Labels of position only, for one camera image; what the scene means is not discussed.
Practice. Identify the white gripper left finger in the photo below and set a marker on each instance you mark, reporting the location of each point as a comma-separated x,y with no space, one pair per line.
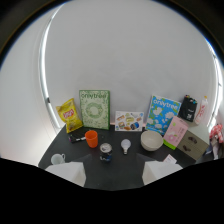
68,170

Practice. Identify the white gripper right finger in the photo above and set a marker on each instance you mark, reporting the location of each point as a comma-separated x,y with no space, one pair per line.
156,170

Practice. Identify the yellow chips bag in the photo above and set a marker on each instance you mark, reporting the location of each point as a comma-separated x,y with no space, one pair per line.
70,115

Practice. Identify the black markers bag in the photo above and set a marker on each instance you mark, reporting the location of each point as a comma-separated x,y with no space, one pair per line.
188,108

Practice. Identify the white mug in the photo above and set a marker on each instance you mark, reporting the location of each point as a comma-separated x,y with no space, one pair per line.
57,159

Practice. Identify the small white card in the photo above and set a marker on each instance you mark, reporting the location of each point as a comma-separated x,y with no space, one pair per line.
170,159

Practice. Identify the beige bowl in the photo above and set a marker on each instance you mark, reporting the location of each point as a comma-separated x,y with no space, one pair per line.
151,140

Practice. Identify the orange plastic cup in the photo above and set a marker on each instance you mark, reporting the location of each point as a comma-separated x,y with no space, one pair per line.
91,138

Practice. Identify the white light bulb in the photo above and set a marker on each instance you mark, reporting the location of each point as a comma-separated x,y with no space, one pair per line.
125,145

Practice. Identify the blue drink can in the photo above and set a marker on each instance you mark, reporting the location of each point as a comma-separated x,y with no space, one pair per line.
106,152

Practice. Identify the pink tissue pack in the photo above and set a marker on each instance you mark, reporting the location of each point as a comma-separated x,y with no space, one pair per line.
175,132

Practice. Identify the olive drawer box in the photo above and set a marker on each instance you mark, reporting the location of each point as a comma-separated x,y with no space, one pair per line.
193,144

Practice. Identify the blue onlytree box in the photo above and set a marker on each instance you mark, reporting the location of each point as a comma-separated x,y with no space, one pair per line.
162,114

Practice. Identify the white picture card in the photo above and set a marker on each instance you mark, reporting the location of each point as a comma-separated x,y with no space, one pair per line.
129,121

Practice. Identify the green onlytree box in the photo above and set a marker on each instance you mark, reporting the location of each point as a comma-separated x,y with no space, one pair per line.
95,109

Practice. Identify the white bottle with pink label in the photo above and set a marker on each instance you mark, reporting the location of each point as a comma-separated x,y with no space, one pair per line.
201,111

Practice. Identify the window frame strip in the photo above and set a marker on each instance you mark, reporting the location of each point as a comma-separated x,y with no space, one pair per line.
45,73

